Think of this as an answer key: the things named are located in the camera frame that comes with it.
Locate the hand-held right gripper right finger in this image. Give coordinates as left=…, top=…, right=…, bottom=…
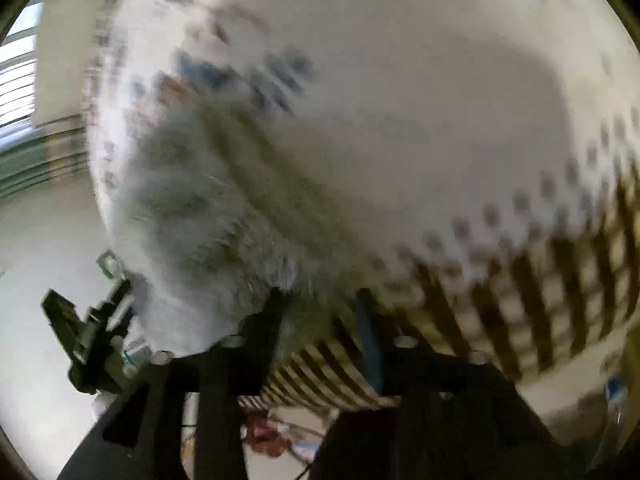
left=310, top=290, right=571, bottom=480

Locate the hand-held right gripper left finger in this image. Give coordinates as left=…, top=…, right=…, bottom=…
left=56, top=287, right=286, bottom=480

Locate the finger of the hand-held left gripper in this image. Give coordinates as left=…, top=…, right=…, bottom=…
left=89, top=279, right=136, bottom=333

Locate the grey fleece blanket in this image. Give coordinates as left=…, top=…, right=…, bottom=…
left=107, top=100, right=361, bottom=361

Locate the red cloth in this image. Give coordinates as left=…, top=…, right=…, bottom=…
left=244, top=410, right=292, bottom=457

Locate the teal striped curtain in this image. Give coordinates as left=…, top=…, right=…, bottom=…
left=0, top=115, right=93, bottom=201

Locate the barred window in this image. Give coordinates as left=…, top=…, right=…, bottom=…
left=0, top=0, right=45, bottom=128

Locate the bed with floral sheet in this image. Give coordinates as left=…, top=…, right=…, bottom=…
left=82, top=0, right=640, bottom=411

